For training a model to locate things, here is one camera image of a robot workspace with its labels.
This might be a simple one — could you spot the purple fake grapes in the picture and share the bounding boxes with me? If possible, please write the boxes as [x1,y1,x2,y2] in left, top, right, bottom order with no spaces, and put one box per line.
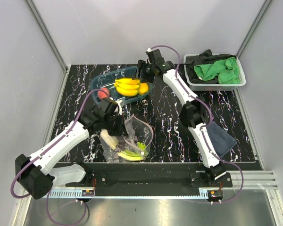
[116,137,135,151]

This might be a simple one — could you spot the clear zip top bag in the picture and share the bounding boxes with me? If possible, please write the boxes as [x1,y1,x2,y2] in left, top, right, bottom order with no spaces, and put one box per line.
[100,115,154,163]

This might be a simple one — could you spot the green white fake leek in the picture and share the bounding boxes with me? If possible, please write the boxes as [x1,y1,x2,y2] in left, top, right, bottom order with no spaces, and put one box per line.
[100,130,148,163]

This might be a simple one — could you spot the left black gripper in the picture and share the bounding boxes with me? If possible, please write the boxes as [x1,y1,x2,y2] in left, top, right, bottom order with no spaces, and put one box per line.
[103,112,129,137]

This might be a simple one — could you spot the folded blue cloth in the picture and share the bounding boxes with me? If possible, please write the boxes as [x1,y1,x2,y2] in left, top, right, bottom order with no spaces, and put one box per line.
[207,121,237,158]

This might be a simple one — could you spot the white plastic basket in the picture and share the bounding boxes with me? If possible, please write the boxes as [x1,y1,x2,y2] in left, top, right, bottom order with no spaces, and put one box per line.
[183,49,246,91]

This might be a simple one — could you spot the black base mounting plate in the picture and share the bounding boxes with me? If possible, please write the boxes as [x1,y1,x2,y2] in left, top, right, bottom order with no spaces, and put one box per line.
[66,162,233,198]

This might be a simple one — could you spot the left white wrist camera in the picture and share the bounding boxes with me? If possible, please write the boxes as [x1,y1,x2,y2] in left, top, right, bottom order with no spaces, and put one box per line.
[115,100,125,115]

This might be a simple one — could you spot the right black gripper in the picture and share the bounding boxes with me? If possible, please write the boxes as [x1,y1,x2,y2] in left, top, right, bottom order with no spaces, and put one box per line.
[131,59,154,84]

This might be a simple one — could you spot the dark grey cloth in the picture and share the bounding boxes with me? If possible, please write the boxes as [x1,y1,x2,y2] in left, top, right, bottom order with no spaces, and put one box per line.
[184,49,237,84]

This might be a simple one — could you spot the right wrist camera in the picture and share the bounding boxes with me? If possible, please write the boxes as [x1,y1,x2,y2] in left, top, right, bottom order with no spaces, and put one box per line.
[146,48,164,65]

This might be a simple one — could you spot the yellow fake banana bunch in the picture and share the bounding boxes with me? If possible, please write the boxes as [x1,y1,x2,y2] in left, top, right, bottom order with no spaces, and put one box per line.
[114,78,141,97]

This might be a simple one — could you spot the aluminium rail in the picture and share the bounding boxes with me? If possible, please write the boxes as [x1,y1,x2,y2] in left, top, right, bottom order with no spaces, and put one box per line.
[21,170,280,198]

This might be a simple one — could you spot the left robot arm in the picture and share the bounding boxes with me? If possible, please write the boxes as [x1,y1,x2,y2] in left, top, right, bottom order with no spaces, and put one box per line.
[12,98,127,200]

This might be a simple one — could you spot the red fake peach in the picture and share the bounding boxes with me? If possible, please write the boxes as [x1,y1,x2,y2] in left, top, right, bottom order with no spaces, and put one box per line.
[97,88,110,100]

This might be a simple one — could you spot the blue plastic container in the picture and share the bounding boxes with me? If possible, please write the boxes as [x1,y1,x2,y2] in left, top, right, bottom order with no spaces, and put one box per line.
[90,66,153,105]

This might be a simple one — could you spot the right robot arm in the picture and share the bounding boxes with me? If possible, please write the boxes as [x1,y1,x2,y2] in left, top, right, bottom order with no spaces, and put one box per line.
[136,47,226,187]

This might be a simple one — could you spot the green cloth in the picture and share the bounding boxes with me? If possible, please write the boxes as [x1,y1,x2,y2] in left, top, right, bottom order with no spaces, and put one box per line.
[194,57,241,84]

